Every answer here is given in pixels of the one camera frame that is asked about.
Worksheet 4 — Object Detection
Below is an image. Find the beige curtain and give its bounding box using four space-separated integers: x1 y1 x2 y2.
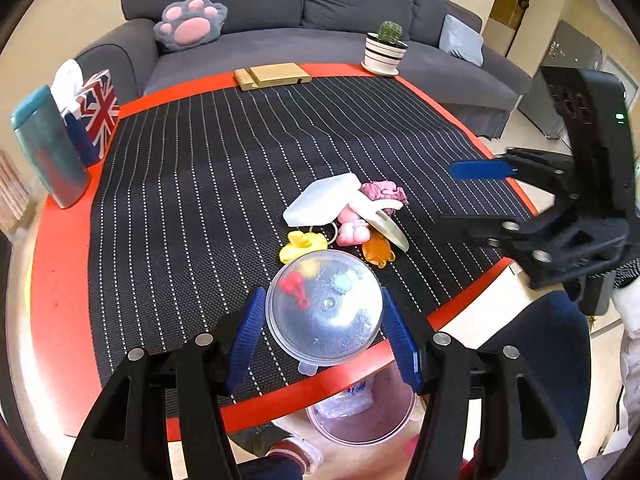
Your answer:
0 150 31 233

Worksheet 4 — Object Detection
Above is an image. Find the small teal toy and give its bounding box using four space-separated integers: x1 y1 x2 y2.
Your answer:
332 271 362 293

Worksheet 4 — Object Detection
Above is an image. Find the clear plastic dome lid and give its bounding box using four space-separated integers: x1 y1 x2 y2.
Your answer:
265 252 386 376

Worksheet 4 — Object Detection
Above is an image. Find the small red toy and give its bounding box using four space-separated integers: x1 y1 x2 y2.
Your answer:
279 272 312 311

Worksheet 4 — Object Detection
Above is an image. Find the orange bear toy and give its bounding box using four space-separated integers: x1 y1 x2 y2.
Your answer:
361 235 396 267

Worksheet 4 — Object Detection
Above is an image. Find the dark grey sofa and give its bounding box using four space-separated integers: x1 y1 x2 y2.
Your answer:
75 0 533 141

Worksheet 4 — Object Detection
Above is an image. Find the clear plastic bag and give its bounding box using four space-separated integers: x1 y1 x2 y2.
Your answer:
320 380 375 418

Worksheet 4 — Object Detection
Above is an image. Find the black striped table mat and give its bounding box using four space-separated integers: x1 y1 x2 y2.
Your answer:
87 75 531 406

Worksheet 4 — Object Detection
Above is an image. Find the cream curved plastic piece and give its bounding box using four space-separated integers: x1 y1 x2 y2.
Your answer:
350 195 411 253

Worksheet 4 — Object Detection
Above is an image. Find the person's leg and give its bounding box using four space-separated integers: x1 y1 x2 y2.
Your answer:
237 437 323 480
477 292 591 461

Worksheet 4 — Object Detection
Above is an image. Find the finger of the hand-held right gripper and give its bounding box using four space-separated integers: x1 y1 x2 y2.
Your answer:
449 147 576 201
440 207 556 256

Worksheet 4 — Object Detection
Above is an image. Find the pink wrapper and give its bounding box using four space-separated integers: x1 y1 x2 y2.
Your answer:
360 180 408 206

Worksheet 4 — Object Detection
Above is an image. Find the red table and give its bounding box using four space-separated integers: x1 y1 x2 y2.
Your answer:
30 62 538 441

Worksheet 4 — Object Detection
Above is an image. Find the teal bottle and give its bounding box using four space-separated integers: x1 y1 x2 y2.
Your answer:
11 85 92 209

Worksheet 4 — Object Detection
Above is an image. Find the person's left black slipper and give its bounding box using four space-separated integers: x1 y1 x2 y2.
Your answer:
229 424 291 457

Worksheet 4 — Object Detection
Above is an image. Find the white tissue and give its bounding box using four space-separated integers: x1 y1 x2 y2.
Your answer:
50 59 88 111

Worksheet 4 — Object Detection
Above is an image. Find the pink plush keychain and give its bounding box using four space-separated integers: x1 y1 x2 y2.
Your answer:
310 207 373 247

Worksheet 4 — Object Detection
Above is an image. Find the yellow duck toy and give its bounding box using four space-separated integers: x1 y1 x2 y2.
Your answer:
278 230 328 265

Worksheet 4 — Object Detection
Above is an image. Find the clear plastic trash bin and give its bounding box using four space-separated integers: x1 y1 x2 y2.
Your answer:
305 375 418 446

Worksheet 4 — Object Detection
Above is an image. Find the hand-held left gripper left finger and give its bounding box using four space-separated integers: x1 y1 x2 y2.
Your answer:
61 287 268 480

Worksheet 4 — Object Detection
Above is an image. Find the wooden doorway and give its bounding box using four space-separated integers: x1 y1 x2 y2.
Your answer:
487 0 541 58

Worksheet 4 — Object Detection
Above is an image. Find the grey refrigerator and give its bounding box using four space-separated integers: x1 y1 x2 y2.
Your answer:
517 20 608 140

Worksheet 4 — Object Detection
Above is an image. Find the potted cactus in striped pot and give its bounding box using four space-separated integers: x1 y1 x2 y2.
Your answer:
361 21 408 77

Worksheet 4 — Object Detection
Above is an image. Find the wooden phone stand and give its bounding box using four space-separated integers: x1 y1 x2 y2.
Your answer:
234 62 312 92

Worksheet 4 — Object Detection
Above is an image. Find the person's left leg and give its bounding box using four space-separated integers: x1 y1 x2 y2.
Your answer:
237 437 323 480

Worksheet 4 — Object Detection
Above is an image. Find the grey pink paw cushion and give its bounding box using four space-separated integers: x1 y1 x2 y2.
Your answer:
152 0 228 53

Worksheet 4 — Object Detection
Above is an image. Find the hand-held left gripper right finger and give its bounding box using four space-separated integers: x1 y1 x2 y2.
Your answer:
380 286 588 480

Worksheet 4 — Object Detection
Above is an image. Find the person's right leg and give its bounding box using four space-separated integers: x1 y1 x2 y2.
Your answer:
477 292 591 461

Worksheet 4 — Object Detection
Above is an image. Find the flag print tissue box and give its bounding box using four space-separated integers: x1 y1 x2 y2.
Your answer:
60 69 121 168

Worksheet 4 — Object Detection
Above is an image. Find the light grey-blue pillow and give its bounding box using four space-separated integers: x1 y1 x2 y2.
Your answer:
439 14 485 67

